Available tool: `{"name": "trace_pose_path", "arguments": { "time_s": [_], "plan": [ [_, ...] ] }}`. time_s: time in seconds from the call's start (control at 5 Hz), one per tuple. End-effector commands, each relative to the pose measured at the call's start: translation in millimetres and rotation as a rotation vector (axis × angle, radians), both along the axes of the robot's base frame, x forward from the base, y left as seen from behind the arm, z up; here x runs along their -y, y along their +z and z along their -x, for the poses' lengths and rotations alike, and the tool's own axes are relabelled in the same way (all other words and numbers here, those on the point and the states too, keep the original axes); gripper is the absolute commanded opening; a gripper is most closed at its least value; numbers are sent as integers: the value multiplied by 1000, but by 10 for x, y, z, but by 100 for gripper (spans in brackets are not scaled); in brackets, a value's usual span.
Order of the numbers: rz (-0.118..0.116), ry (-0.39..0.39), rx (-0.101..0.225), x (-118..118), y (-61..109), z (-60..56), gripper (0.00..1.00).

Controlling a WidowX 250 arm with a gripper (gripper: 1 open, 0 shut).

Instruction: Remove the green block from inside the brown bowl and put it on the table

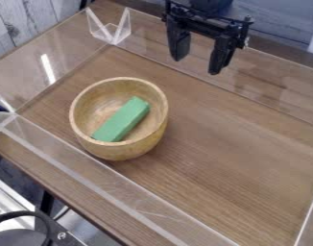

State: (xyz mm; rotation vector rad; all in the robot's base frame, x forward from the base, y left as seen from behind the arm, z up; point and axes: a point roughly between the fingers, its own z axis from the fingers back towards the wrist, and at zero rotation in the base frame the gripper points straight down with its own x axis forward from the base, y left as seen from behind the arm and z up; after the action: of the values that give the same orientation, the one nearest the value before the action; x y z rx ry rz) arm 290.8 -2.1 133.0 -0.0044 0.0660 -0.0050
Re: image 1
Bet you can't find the clear acrylic corner bracket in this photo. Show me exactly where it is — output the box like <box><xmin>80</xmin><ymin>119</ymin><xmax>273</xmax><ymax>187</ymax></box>
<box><xmin>85</xmin><ymin>8</ymin><xmax>131</xmax><ymax>45</ymax></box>

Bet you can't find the clear acrylic barrier wall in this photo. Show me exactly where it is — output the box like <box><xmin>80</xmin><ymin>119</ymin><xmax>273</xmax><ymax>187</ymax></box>
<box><xmin>0</xmin><ymin>2</ymin><xmax>313</xmax><ymax>246</ymax></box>

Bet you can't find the black metal table leg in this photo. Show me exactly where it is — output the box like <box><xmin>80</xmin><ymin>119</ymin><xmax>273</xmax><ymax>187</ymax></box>
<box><xmin>40</xmin><ymin>191</ymin><xmax>55</xmax><ymax>215</ymax></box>

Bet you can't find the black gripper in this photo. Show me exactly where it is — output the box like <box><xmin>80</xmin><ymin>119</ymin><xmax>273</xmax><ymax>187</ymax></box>
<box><xmin>163</xmin><ymin>0</ymin><xmax>254</xmax><ymax>75</ymax></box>

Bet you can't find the black cable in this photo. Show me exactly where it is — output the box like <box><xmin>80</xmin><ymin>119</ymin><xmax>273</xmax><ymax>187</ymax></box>
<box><xmin>0</xmin><ymin>210</ymin><xmax>53</xmax><ymax>246</ymax></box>

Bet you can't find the green rectangular block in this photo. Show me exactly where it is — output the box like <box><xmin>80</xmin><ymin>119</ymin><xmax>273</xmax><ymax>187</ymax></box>
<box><xmin>91</xmin><ymin>96</ymin><xmax>150</xmax><ymax>142</ymax></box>

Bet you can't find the brown wooden bowl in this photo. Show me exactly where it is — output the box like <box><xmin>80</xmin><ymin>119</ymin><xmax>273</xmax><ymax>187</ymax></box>
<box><xmin>68</xmin><ymin>77</ymin><xmax>170</xmax><ymax>160</ymax></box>

